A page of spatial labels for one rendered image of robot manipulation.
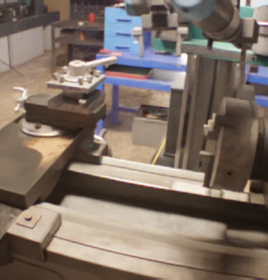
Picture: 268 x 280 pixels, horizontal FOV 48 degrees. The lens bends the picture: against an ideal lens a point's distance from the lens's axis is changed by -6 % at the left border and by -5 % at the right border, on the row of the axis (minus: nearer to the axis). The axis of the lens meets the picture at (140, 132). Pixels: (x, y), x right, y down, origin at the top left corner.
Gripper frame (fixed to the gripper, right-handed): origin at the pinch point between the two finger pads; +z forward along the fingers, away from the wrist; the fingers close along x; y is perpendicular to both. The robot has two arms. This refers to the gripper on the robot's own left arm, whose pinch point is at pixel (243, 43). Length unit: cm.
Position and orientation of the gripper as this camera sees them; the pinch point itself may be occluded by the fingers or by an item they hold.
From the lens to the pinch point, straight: 89.8
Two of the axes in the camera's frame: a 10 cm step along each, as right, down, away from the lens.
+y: -1.6, 9.8, 0.6
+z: 5.6, 0.4, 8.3
